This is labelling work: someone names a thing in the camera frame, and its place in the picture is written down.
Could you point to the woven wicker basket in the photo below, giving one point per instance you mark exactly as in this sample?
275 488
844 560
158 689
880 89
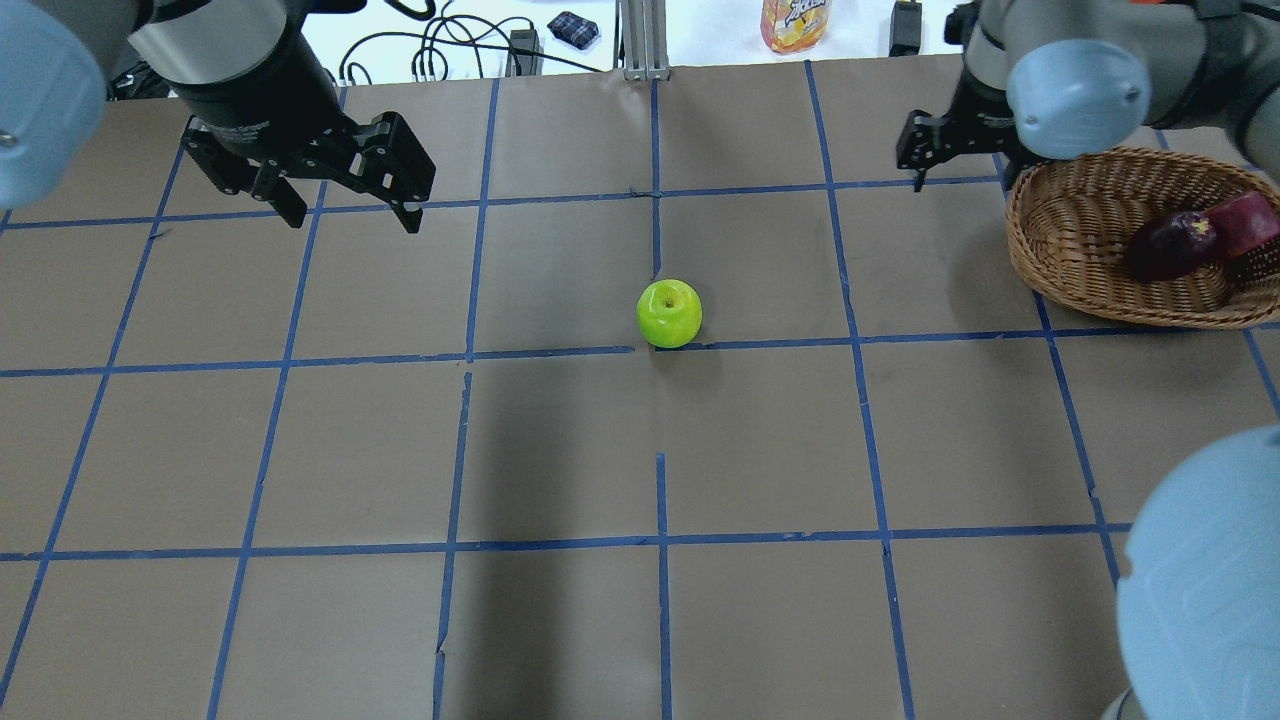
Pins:
1069 222

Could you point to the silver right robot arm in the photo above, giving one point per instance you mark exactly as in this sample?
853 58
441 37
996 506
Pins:
1059 80

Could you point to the green apple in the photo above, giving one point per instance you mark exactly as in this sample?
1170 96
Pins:
669 314

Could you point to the aluminium frame post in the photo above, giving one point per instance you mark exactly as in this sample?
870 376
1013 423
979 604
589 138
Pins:
643 47

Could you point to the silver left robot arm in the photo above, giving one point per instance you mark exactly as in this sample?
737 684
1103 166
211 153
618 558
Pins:
263 109

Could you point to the yellow juice bottle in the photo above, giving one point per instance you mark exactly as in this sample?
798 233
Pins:
789 27

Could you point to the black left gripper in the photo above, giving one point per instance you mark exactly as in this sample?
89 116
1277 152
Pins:
262 108

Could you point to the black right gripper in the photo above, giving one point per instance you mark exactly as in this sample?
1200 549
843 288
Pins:
976 118

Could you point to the dark red apple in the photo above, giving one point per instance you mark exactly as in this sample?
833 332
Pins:
1170 247

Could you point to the small dark blue pouch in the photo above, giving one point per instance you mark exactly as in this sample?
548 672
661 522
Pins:
574 30

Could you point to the black power adapter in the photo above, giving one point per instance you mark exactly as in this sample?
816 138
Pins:
906 28

